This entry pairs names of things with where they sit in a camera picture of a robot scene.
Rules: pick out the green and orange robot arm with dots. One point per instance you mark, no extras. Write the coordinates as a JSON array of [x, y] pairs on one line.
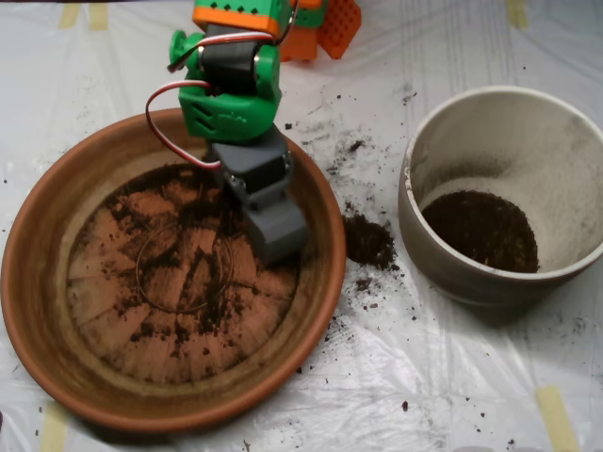
[[231, 117]]

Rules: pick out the orange and green robot base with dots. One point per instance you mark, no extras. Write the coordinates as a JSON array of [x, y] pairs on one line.
[[339, 28]]

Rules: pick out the spilled dark soil pile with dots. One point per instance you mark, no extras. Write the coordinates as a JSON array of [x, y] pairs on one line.
[[369, 242]]

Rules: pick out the small dark soil clump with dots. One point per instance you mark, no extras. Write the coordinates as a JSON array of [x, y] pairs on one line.
[[363, 283], [356, 146]]

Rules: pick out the white ceramic pot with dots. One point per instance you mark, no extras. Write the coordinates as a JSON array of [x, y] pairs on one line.
[[471, 292]]

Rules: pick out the terracotta clay saucer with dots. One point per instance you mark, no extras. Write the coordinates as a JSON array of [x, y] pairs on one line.
[[42, 245]]

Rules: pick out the clear plastic sheet cover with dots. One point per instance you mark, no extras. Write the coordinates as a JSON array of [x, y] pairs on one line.
[[424, 376]]

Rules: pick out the beige masking tape strip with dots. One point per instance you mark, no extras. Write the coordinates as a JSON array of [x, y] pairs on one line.
[[558, 419], [70, 16], [516, 13], [99, 18], [53, 431]]

